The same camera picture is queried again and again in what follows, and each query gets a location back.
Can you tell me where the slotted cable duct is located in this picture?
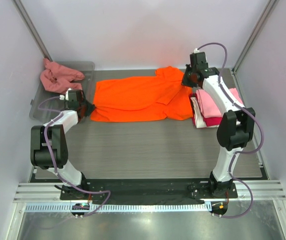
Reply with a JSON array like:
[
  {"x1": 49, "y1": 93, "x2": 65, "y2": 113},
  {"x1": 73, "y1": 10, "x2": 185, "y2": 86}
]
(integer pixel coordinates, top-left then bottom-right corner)
[{"x1": 25, "y1": 202, "x2": 212, "y2": 214}]

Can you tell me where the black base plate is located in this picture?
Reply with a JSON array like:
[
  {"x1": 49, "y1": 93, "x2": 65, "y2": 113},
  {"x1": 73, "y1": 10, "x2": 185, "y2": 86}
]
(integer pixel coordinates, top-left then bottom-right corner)
[{"x1": 59, "y1": 177, "x2": 238, "y2": 201}]

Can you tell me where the frame post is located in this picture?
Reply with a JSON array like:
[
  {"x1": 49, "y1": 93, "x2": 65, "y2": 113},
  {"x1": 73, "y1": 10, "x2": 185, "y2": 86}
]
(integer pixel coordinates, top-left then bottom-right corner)
[
  {"x1": 232, "y1": 0, "x2": 279, "y2": 75},
  {"x1": 12, "y1": 0, "x2": 52, "y2": 61}
]

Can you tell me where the left frame post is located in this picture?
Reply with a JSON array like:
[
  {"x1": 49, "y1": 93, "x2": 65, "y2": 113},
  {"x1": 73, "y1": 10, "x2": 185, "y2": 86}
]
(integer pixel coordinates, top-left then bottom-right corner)
[{"x1": 12, "y1": 0, "x2": 52, "y2": 61}]

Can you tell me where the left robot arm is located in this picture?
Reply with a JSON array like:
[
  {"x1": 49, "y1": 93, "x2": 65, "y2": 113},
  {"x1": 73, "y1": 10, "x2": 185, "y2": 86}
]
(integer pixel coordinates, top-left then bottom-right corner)
[{"x1": 30, "y1": 88, "x2": 95, "y2": 200}]

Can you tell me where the clear grey plastic bin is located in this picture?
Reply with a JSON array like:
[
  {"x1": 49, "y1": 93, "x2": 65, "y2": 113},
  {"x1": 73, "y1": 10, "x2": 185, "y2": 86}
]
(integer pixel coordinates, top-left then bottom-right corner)
[{"x1": 29, "y1": 61, "x2": 95, "y2": 123}]

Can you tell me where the magenta folded t shirt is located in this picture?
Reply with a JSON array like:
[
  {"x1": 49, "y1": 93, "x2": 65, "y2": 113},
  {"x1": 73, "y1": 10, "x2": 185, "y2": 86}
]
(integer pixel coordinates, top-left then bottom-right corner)
[{"x1": 189, "y1": 93, "x2": 222, "y2": 128}]

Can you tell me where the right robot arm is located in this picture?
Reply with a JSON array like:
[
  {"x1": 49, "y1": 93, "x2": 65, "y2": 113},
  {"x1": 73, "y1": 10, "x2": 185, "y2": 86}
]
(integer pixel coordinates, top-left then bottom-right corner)
[{"x1": 182, "y1": 52, "x2": 255, "y2": 198}]

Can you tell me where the salmon pink crumpled t shirt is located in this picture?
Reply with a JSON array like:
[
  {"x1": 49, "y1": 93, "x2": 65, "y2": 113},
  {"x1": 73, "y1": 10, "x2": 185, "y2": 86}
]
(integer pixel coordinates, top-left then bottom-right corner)
[{"x1": 40, "y1": 58, "x2": 85, "y2": 94}]

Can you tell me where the right frame post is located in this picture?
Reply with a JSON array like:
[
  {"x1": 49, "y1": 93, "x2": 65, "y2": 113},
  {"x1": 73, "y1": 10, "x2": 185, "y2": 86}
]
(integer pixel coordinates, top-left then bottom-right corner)
[{"x1": 232, "y1": 0, "x2": 279, "y2": 75}]

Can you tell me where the orange t shirt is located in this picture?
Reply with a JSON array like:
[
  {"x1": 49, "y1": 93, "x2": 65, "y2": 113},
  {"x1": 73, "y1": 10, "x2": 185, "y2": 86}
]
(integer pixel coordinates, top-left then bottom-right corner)
[{"x1": 90, "y1": 66, "x2": 193, "y2": 123}]

